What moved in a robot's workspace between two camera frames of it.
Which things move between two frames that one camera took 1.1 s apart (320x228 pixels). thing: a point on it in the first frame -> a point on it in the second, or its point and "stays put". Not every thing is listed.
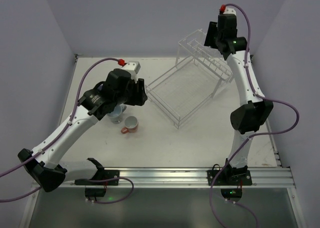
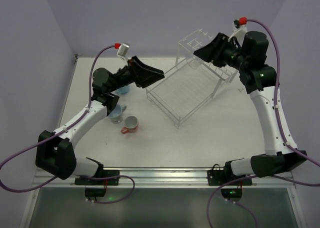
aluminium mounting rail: (266, 176) stays put
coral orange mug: (131, 123) stays put
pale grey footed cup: (116, 116) stays put
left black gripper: (136, 93) -> (134, 70)
